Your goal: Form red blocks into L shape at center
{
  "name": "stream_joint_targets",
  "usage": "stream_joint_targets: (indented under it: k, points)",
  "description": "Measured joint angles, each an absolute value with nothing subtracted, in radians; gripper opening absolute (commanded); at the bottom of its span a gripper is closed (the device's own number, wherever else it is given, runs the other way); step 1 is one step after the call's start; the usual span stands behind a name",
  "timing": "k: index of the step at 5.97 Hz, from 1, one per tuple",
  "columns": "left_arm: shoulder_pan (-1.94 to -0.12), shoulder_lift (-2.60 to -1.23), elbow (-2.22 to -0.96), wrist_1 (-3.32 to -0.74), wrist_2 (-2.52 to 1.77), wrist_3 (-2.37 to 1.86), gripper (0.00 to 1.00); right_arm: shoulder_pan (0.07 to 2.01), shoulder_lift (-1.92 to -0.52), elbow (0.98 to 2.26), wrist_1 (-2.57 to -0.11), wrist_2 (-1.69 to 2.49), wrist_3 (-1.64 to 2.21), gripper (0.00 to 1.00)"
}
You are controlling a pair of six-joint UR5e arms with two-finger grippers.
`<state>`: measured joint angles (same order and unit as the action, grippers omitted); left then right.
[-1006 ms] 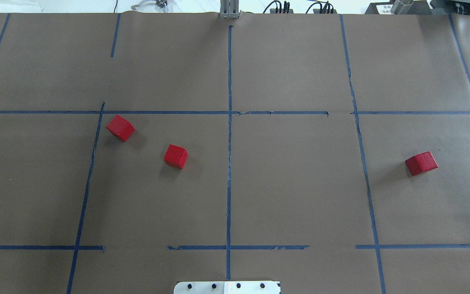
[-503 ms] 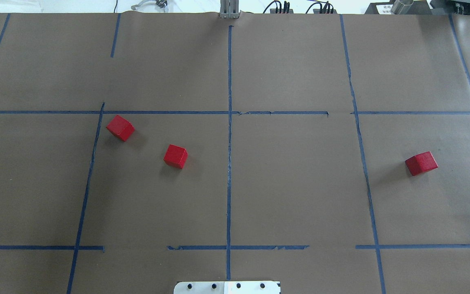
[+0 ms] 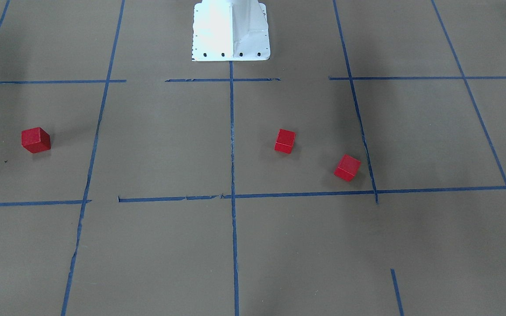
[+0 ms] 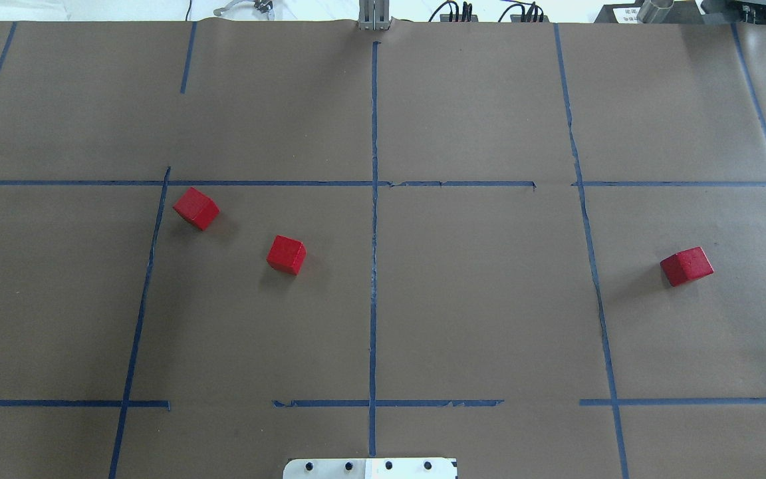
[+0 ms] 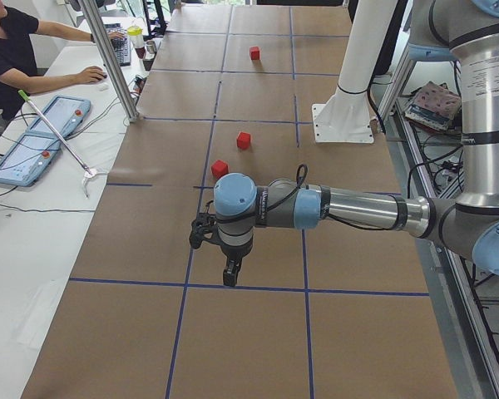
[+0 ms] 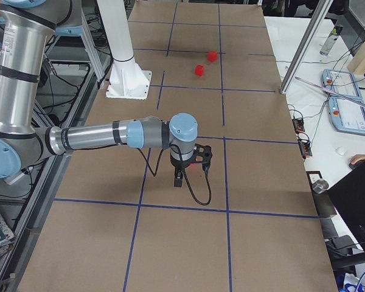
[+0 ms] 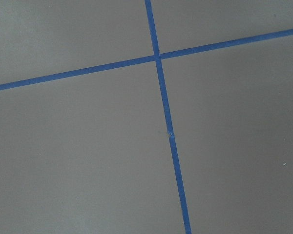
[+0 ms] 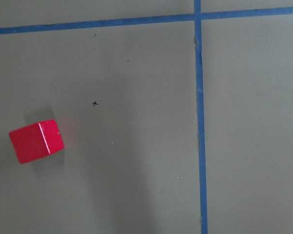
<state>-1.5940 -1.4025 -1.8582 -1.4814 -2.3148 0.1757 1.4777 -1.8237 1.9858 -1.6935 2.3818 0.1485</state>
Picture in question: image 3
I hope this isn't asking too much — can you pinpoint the red block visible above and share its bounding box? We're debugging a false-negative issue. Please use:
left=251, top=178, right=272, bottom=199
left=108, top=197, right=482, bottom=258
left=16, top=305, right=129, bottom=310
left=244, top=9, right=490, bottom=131
left=333, top=154, right=361, bottom=182
left=274, top=129, right=296, bottom=154

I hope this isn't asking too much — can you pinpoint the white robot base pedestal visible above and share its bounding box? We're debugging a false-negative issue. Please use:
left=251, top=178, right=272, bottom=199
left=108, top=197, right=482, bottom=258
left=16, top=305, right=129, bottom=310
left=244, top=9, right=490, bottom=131
left=191, top=0, right=271, bottom=62

